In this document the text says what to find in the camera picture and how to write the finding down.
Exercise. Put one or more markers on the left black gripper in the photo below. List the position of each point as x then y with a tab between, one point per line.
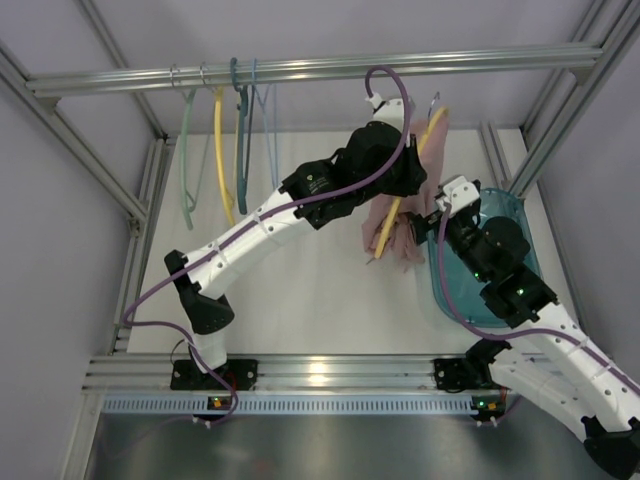
413	167

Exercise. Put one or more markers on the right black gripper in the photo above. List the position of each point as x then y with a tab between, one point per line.
430	226

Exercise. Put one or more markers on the pink trousers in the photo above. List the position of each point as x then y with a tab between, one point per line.
415	210

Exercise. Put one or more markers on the yellow hanger with trousers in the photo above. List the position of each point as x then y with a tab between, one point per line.
400	210

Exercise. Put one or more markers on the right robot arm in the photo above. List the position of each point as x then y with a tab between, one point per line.
545	357

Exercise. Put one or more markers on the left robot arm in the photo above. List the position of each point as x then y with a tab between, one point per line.
372	163

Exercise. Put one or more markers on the dark teal hanger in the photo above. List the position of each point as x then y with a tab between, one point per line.
242	108

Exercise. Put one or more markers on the light blue hanger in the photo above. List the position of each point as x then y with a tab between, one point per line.
269	120

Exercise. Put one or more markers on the green hanger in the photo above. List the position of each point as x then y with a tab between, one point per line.
185	197

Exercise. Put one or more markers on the teal transparent plastic bin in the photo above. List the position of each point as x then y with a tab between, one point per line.
464	289

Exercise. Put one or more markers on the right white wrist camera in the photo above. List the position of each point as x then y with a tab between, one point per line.
456	194

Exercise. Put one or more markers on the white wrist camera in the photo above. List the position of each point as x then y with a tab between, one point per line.
388	111
456	194

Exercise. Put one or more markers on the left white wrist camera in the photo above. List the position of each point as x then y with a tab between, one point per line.
388	111

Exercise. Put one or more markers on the slotted grey cable duct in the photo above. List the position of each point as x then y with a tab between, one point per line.
253	404

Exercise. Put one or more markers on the aluminium hanging rail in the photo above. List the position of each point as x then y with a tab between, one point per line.
530	57

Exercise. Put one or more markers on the aluminium frame post right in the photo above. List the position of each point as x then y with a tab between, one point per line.
613	26

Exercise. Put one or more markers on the aluminium frame post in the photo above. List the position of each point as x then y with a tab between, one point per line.
45	45
613	26

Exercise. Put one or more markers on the aluminium frame post left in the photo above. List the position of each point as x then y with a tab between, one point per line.
45	45

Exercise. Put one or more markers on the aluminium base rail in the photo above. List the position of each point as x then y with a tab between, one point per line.
145	373

